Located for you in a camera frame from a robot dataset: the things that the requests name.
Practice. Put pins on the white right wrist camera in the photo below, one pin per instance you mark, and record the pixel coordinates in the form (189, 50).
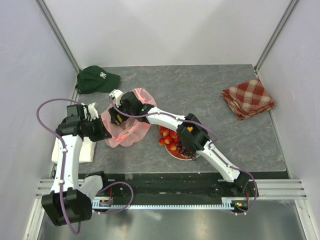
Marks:
(116, 96)

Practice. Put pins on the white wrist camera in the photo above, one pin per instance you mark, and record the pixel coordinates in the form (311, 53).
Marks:
(116, 96)
(90, 111)

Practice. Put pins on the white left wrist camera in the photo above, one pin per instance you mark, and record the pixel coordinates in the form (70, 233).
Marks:
(90, 111)

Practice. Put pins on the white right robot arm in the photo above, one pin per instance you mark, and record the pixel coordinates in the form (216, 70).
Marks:
(193, 135)

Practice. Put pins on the left aluminium corner post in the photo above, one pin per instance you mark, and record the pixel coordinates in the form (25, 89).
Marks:
(57, 32)

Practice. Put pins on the right aluminium corner post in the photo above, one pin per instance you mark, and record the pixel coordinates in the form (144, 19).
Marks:
(276, 34)

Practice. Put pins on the red plaid folded cloth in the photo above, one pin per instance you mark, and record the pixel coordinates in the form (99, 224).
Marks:
(248, 99)

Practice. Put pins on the dark red fake grape bunch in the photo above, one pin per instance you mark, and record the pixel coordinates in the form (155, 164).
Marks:
(183, 154)

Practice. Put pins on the red and teal floral plate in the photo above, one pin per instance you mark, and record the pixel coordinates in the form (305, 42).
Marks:
(175, 153)

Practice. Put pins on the aluminium corner post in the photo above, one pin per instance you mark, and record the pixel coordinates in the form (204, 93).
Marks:
(276, 34)
(57, 32)

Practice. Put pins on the red fake cherry bunch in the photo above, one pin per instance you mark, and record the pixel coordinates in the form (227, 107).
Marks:
(169, 139)

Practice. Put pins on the dark green baseball cap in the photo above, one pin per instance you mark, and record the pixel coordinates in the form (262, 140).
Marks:
(94, 79)

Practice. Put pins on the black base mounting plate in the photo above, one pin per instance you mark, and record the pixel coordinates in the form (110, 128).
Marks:
(210, 185)

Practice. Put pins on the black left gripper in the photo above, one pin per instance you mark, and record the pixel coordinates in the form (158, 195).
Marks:
(102, 133)

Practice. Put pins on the white folded towel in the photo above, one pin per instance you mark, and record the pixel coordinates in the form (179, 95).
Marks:
(86, 153)

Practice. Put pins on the aluminium frame rail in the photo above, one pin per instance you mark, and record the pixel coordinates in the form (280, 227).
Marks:
(268, 189)

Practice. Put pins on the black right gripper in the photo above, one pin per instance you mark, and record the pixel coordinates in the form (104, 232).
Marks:
(114, 119)

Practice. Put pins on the pink plastic bag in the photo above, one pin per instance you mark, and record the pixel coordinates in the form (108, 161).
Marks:
(131, 131)

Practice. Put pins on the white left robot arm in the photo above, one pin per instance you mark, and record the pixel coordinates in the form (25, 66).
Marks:
(69, 201)

